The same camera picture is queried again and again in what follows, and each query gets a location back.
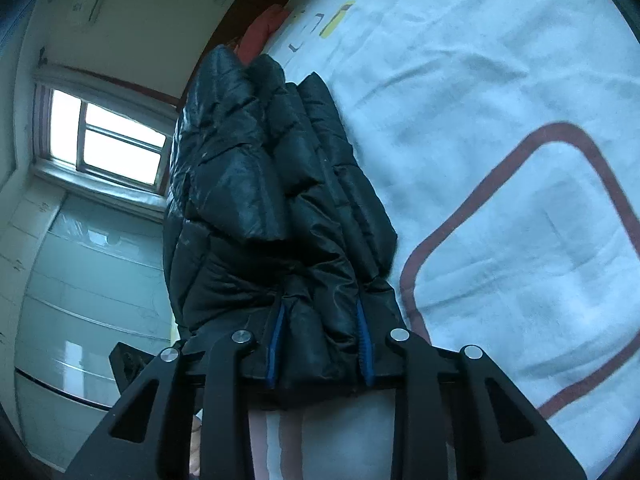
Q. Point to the wooden framed window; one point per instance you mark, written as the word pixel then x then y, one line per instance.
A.
pixel 86 135

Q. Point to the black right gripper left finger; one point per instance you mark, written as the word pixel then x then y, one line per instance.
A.
pixel 147 433

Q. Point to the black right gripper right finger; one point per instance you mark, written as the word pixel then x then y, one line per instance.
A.
pixel 457 415

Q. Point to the black puffer down jacket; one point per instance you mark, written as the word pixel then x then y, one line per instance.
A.
pixel 272 227

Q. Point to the white patterned bed sheet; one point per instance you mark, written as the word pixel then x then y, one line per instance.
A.
pixel 502 137

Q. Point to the dark wooden headboard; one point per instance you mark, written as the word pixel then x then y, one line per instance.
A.
pixel 231 27

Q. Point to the white wardrobe with glass doors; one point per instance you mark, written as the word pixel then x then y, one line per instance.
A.
pixel 77 277

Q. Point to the red pillow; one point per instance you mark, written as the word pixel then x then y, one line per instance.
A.
pixel 259 32

